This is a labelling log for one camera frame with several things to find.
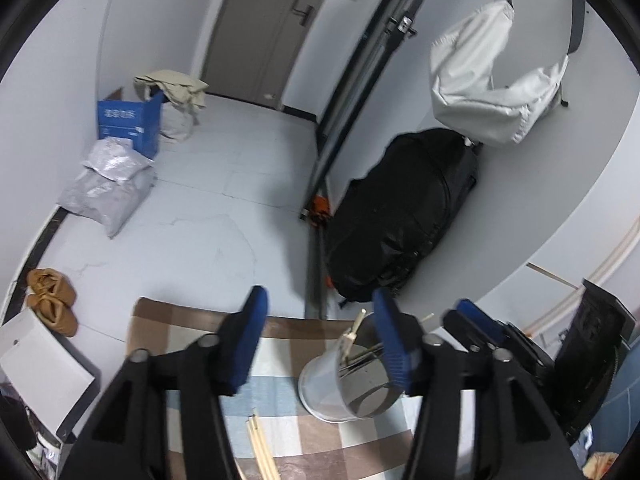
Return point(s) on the dark cloth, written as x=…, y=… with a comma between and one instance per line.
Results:
x=15, y=420

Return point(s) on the beige cloth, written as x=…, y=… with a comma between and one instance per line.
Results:
x=170, y=85

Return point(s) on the black backpack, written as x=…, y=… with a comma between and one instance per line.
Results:
x=400, y=210

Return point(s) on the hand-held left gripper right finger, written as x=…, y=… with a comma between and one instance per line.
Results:
x=395, y=345

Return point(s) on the small grey mailer bag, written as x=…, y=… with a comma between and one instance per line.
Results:
x=117, y=160

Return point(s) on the white utensil holder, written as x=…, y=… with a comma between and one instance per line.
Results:
x=325, y=385

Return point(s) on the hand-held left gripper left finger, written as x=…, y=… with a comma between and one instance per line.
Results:
x=245, y=345

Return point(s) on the large grey mailer bag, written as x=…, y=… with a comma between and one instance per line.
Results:
x=105, y=200

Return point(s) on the white sack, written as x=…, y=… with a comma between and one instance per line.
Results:
x=177, y=122

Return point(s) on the blue cardboard box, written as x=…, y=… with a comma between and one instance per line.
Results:
x=127, y=120

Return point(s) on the tan shoe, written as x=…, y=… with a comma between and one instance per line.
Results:
x=55, y=315
x=47, y=285

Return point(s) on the white sling bag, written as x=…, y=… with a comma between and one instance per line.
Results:
x=480, y=90

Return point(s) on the checked tablecloth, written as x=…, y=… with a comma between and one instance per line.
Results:
x=295, y=435

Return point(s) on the bundle of wooden chopsticks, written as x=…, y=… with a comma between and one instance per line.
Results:
x=262, y=447

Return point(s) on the orange and black tool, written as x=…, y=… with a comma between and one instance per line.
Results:
x=319, y=209

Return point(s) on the white cardboard box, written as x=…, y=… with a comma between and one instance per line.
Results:
x=40, y=365

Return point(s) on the black framed glass door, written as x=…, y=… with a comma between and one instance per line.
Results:
x=360, y=85

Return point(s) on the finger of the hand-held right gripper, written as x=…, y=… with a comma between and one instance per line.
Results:
x=480, y=317

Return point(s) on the grey door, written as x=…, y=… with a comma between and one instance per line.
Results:
x=260, y=35

